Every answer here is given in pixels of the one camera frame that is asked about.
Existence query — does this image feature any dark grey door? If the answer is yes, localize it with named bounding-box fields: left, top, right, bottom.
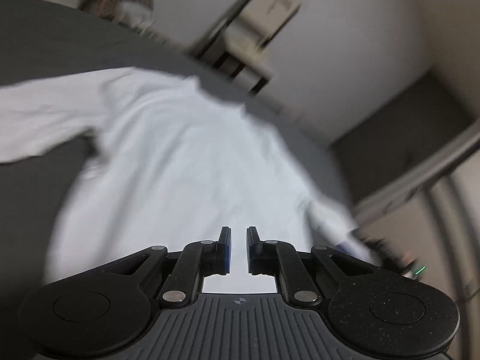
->
left=333, top=72, right=474, bottom=204

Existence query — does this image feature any grey bed sheet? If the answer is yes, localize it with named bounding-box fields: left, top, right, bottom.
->
left=0, top=0, right=356, bottom=360

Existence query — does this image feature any white long-sleeve shirt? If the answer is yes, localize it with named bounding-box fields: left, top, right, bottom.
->
left=1, top=67, right=372, bottom=293

